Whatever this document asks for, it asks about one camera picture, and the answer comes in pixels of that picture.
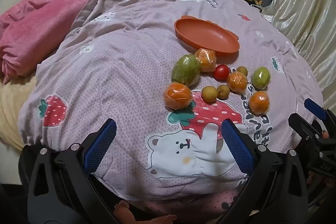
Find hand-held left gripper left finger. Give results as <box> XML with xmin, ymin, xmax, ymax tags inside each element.
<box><xmin>28</xmin><ymin>119</ymin><xmax>118</xmax><ymax>224</ymax></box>

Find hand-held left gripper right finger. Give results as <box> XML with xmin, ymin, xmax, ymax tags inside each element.
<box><xmin>218</xmin><ymin>119</ymin><xmax>309</xmax><ymax>224</ymax></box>

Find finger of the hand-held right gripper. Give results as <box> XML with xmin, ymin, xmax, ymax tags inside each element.
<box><xmin>304</xmin><ymin>98</ymin><xmax>336</xmax><ymax>125</ymax></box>
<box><xmin>288</xmin><ymin>113</ymin><xmax>326</xmax><ymax>139</ymax></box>

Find small green mango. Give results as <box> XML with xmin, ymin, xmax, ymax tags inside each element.
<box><xmin>252</xmin><ymin>67</ymin><xmax>271</xmax><ymax>90</ymax></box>

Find red tomato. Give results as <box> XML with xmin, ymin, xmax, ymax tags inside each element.
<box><xmin>213</xmin><ymin>64</ymin><xmax>231</xmax><ymax>81</ymax></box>

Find large orange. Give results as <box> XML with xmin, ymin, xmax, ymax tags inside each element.
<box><xmin>163</xmin><ymin>82</ymin><xmax>193</xmax><ymax>110</ymax></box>

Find large green mango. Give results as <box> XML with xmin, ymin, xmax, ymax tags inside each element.
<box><xmin>171</xmin><ymin>54</ymin><xmax>202</xmax><ymax>86</ymax></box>

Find orange plastic plate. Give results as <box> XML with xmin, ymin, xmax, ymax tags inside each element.
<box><xmin>175</xmin><ymin>15</ymin><xmax>240</xmax><ymax>56</ymax></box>

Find person's right hand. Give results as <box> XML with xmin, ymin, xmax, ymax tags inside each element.
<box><xmin>306</xmin><ymin>170</ymin><xmax>320</xmax><ymax>185</ymax></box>

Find person's pink patterned pants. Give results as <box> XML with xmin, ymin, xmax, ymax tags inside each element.
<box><xmin>142</xmin><ymin>187</ymin><xmax>252</xmax><ymax>224</ymax></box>

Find person's bare foot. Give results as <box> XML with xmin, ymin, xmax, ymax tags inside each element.
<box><xmin>113</xmin><ymin>200</ymin><xmax>177</xmax><ymax>224</ymax></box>

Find strawberry bear printed blanket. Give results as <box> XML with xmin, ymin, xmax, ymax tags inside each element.
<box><xmin>18</xmin><ymin>0</ymin><xmax>324</xmax><ymax>203</ymax></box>

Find cream satin curtain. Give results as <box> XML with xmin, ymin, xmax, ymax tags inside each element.
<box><xmin>259</xmin><ymin>0</ymin><xmax>336</xmax><ymax>104</ymax></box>

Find pink fleece blanket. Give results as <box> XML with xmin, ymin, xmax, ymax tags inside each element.
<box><xmin>0</xmin><ymin>0</ymin><xmax>166</xmax><ymax>84</ymax></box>

